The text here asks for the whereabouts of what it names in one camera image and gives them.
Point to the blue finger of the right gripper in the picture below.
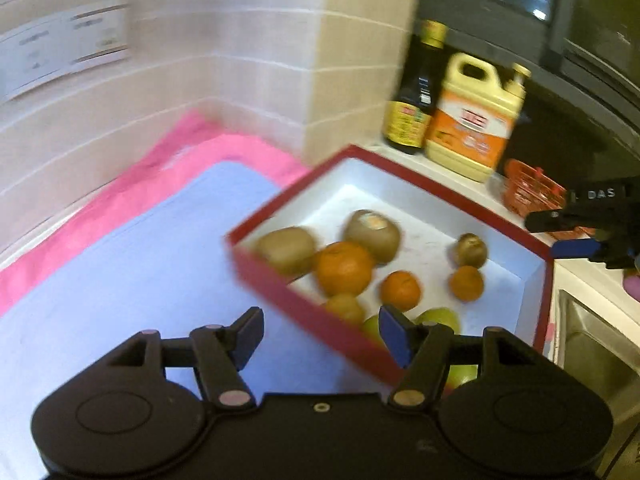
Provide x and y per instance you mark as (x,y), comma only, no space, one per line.
(614,254)

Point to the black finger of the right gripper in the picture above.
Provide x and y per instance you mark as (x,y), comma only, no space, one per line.
(607,205)

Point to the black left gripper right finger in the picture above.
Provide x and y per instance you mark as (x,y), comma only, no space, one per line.
(425,352)

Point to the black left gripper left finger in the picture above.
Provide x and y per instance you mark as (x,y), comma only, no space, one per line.
(217,354)

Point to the green apple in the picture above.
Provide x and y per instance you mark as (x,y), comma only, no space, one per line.
(459,375)
(444,316)
(371,329)

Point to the small orange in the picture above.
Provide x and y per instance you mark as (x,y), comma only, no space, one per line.
(466,283)

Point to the large orange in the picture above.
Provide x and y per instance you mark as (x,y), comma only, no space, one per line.
(343,268)

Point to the person's hand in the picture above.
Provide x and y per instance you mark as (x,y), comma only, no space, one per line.
(631,284)

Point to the green apple in box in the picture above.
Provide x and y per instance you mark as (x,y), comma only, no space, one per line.
(444,316)

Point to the green apple behind gripper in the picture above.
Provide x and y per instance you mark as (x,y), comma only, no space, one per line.
(459,375)

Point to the medium orange in box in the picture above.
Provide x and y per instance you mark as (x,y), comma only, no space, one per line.
(401,290)

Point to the orange mesh basket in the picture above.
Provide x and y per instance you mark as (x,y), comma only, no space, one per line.
(528,189)

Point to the steel sink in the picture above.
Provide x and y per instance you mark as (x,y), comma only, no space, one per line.
(607,362)

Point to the yellowish fruit near box edge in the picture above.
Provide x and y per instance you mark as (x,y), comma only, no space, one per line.
(347,308)

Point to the small kiwi at right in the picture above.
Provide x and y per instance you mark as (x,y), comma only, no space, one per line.
(470,250)

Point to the pink and lavender mat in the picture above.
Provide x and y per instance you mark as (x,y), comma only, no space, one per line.
(147,252)

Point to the kiwi at box left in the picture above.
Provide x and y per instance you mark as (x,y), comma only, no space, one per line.
(287,251)

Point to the large kiwi with sticker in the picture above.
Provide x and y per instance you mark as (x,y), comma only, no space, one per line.
(375,232)

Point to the red white fruit box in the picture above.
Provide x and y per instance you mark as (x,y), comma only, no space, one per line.
(518,274)

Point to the yellow oil jug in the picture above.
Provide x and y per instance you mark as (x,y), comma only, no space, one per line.
(474,117)

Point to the dark soy sauce bottle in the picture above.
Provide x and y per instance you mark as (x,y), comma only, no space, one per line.
(410,110)

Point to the dark window frame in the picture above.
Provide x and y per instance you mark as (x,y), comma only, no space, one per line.
(587,51)

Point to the white wall power socket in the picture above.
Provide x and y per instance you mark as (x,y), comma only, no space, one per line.
(62,44)

